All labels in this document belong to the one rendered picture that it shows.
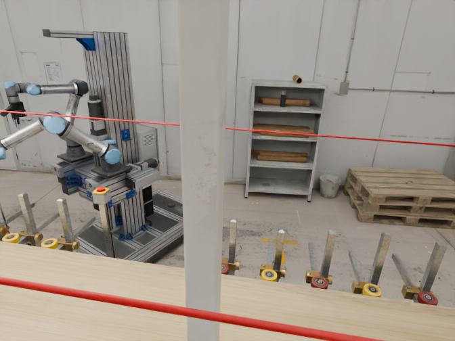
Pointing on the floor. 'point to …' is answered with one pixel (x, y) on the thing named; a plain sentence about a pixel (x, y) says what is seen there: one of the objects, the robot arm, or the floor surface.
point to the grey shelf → (269, 143)
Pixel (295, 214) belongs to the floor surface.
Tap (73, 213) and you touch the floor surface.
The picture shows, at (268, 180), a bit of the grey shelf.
